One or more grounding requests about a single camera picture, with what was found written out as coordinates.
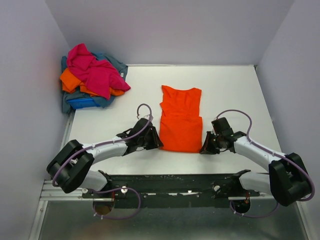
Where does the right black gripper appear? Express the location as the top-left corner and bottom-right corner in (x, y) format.
(199, 130), (223, 155)

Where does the orange t shirt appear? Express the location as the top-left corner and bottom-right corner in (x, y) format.
(159, 85), (203, 153)
(59, 68), (125, 98)

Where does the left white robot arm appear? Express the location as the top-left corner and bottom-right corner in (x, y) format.
(46, 118), (164, 198)

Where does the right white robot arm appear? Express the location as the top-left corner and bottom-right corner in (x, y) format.
(200, 117), (314, 207)

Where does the grey blue t shirt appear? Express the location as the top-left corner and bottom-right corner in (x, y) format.
(60, 52), (129, 115)

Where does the magenta t shirt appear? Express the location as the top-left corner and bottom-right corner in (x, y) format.
(66, 43), (131, 99)

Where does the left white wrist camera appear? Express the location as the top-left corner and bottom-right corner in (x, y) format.
(137, 114), (153, 121)

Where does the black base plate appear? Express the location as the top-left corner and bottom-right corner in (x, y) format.
(82, 173), (259, 209)

